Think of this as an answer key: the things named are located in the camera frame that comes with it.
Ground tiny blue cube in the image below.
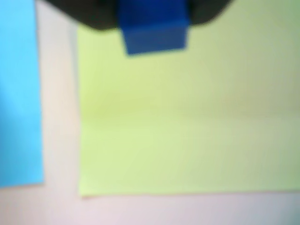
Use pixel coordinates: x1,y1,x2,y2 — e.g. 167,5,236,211
118,0,190,57

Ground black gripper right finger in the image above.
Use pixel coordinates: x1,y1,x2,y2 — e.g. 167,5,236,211
187,0,233,25

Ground light blue paper square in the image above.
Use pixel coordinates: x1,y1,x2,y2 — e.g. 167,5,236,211
0,0,45,188

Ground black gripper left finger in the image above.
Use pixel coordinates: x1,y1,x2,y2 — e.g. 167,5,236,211
44,0,122,31

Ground green paper square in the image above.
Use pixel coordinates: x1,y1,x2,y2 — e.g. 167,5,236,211
76,0,300,199

